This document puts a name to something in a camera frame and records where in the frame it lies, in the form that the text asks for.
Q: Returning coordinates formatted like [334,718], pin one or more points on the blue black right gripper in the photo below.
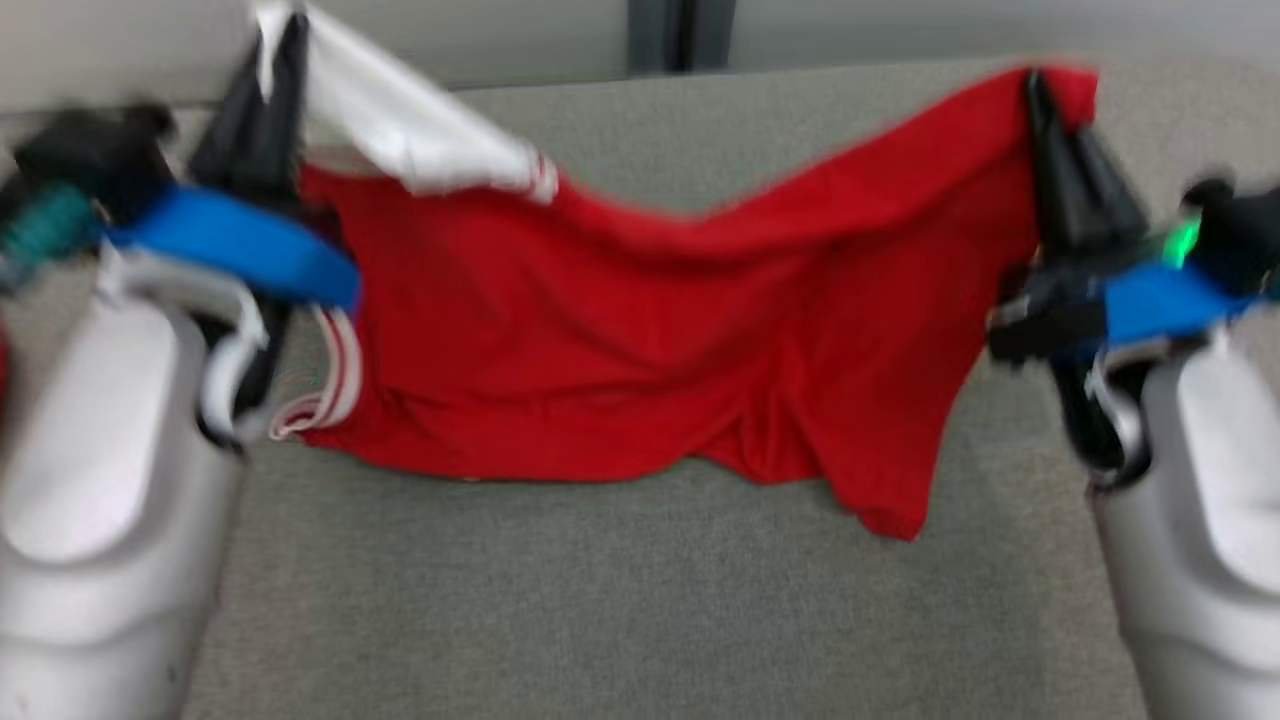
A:
[1150,300]

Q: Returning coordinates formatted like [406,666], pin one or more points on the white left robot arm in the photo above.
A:
[100,500]

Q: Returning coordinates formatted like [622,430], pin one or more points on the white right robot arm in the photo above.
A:
[1200,520]

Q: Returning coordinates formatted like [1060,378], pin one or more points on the red t-shirt with white sleeves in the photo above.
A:
[650,340]

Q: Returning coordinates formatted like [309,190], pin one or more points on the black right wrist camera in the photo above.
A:
[1235,235]

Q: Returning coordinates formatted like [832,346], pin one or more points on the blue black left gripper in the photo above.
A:
[240,245]

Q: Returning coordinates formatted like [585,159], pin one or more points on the grey wall post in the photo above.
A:
[680,35]

